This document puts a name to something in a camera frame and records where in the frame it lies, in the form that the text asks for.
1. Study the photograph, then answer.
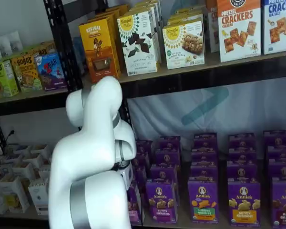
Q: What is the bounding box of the red pretzel crackers box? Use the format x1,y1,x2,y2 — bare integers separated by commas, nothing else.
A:
205,0,220,53

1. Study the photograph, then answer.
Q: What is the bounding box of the purple Annie's box green patch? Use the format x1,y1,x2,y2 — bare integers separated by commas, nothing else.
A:
187,179,220,224
193,132,218,151
191,148,218,167
190,164,219,182

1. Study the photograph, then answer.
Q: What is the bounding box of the cheddar pretzel crackers box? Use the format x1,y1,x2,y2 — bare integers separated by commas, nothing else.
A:
216,0,263,63

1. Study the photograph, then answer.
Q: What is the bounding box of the blue Z Bar box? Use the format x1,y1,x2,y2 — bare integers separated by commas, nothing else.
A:
35,52,68,92

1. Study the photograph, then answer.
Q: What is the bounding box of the purple Annie's box brown patch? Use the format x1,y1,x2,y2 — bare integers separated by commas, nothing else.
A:
263,129,286,148
271,177,286,229
266,145,286,164
267,161,286,179

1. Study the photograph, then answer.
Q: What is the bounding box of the purple Annie's box pink patch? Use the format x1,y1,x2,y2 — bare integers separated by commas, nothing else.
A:
133,165,149,189
128,183,143,225

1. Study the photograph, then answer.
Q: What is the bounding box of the black wall plug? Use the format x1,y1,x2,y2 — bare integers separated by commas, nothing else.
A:
6,129,16,144

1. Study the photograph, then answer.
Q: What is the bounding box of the green Bobo's box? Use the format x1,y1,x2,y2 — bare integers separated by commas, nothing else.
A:
0,59,20,99

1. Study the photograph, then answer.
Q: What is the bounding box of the white backdrop cloth teal logo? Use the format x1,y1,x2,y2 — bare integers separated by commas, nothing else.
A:
127,80,286,158

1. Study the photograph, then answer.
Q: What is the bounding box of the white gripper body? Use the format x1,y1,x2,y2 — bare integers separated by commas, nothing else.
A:
120,164,134,191

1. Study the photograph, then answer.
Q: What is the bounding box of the Simple Mills bar box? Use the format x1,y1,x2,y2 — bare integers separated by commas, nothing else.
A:
162,20,206,70
166,9,205,25

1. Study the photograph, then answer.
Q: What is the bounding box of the white chocolate-pattern box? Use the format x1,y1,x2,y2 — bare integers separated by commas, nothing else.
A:
116,10,158,77

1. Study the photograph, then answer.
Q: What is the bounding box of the yellow Bobo's box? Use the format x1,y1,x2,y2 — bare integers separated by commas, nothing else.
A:
11,53,43,94
29,42,57,57

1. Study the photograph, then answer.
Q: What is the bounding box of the purple Annie's box orange patch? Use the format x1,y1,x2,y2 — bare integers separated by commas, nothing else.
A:
227,180,262,227
226,147,256,167
226,164,258,184
228,132,256,150

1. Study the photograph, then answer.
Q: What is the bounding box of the orange Revival snack box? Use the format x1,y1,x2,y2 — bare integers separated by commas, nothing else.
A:
78,17,122,83
102,3,131,15
92,10,125,77

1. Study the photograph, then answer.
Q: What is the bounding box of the Simple Mills dark cookie box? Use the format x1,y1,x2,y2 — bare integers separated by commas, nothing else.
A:
128,0,162,65

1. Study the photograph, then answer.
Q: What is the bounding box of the sea salt pretzel crackers box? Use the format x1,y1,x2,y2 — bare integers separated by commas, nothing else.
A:
262,0,286,55

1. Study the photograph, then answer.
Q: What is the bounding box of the black metal shelf rack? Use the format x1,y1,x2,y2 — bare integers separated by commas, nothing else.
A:
43,0,286,144

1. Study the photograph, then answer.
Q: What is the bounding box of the purple Annie's box violet patch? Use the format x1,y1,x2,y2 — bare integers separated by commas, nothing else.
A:
154,149,181,167
158,135,182,152
145,180,179,224
149,164,179,184

